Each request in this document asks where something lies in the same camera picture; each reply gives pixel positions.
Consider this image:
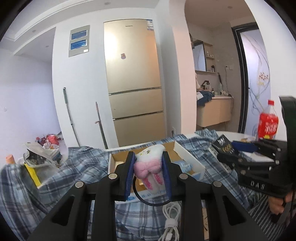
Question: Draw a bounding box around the black printed packet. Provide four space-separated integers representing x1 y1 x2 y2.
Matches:
212 134 240 157

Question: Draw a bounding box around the cardboard box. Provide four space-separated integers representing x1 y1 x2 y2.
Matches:
107 140 206 204

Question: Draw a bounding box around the person's striped clothing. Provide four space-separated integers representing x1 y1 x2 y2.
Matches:
248 195 285 232

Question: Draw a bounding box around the person's right hand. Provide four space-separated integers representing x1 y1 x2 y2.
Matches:
268 192 289 215

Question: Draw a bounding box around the grey mop handle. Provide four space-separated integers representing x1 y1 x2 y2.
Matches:
63 87 80 147

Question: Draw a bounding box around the red snack wrappers pile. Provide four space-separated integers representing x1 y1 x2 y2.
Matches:
36 133 63 149

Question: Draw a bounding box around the floral glass door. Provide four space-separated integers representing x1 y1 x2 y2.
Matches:
232 25 271 135

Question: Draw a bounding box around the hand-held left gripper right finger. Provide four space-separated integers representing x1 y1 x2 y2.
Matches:
162 151 269 241

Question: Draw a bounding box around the bathroom wall shelf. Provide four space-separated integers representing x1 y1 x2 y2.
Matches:
205 44 215 59

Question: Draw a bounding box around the crumpled printed bag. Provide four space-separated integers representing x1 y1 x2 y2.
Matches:
23 142 63 167

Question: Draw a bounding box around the grey wall panel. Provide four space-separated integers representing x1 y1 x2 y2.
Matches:
68 25 90 58

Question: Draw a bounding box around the blue plaid blanket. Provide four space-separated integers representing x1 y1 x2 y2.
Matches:
0 130 287 241

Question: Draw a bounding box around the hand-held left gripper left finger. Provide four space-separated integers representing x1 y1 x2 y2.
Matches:
28 151 136 241

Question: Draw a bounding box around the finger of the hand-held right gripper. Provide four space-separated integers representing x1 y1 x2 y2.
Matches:
231 138 281 158
217 152 279 184

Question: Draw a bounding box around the beige vanity cabinet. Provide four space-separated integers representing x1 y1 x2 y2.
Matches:
196 96 234 128

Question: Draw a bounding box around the red soda bottle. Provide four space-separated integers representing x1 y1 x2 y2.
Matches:
257 100 279 141

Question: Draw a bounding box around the gold refrigerator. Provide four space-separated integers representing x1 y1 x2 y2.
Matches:
103 19 167 147

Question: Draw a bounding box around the pink white plush hair tie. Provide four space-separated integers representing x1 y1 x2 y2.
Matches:
132 145 173 207

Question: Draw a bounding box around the bathroom mirror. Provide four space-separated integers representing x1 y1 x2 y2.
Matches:
192 41 207 72

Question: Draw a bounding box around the white charging cable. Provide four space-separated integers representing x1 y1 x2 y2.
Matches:
162 203 182 241

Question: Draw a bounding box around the blue clothes pile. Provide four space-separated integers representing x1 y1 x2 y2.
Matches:
196 90 213 107

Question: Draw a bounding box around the white round table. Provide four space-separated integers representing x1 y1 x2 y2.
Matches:
215 131 278 163

